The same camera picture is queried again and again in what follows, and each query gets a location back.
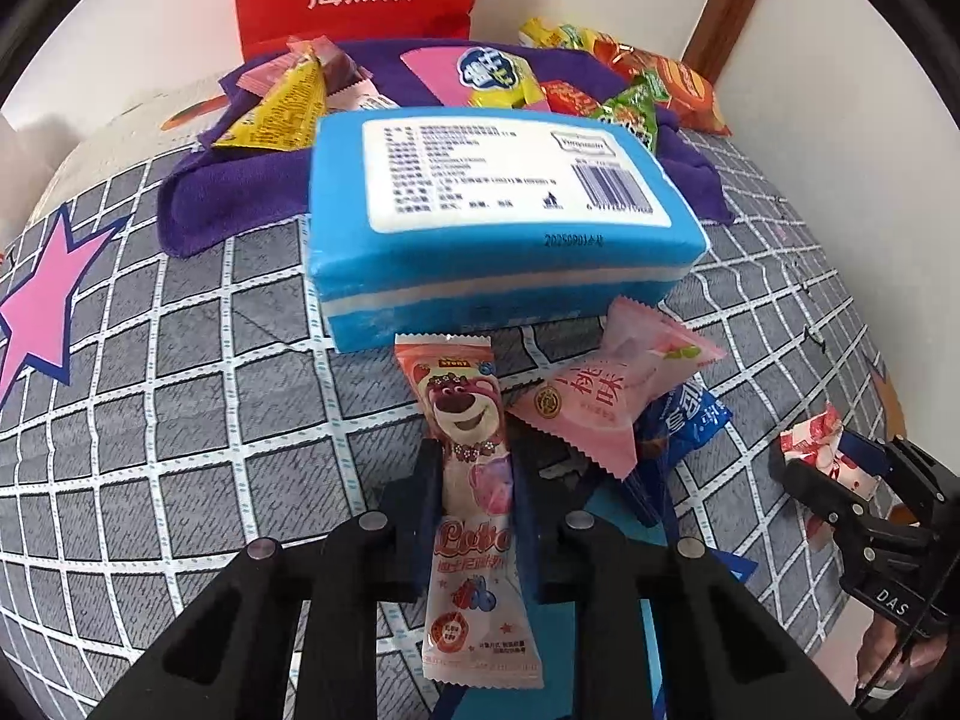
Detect orange snack packet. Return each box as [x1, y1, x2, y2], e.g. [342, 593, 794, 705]
[592, 34, 732, 137]

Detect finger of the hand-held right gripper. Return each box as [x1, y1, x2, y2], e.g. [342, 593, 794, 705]
[838, 431, 955, 520]
[769, 448, 872, 535]

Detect person's right hand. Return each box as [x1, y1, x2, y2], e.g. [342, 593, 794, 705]
[857, 611, 912, 702]

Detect red paper bag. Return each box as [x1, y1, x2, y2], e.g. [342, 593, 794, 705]
[231, 0, 492, 62]

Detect red and white candy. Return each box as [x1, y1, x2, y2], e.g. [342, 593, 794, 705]
[780, 401, 878, 500]

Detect pink snack packet blue logo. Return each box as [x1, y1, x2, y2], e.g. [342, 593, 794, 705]
[400, 45, 548, 112]

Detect dark blue snack packet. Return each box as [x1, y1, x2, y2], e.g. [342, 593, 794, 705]
[581, 382, 751, 586]

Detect purple cloth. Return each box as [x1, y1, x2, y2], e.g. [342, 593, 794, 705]
[156, 37, 740, 260]

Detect white fruit print sheet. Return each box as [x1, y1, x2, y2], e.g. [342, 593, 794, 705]
[15, 86, 248, 241]

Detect pink bear print snack packet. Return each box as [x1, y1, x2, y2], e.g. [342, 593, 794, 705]
[395, 334, 545, 691]

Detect pale pink peach snack packet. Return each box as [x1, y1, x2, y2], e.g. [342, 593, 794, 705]
[506, 296, 728, 481]

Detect yellow triangular snack packet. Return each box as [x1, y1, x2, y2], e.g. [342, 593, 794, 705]
[210, 56, 329, 155]

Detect maroon pink snack packet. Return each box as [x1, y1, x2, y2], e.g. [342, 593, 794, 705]
[240, 36, 374, 95]

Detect green candy packet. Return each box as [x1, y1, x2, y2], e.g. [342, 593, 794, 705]
[589, 75, 661, 155]

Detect blue tissue pack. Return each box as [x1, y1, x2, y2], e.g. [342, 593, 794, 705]
[304, 111, 712, 355]

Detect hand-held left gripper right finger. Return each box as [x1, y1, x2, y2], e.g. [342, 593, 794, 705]
[510, 450, 848, 720]

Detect small red candy packet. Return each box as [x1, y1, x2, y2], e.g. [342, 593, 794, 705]
[540, 80, 605, 117]

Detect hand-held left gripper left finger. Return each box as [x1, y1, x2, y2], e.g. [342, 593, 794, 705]
[90, 439, 451, 720]

